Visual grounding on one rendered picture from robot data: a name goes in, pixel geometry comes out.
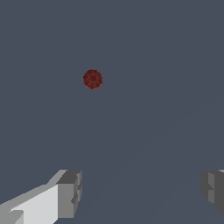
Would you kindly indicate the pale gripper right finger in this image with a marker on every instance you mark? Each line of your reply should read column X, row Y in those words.
column 215, row 186

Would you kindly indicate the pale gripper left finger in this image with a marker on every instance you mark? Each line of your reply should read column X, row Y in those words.
column 43, row 201

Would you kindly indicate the dark red round object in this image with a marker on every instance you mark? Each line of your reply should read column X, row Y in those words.
column 92, row 79

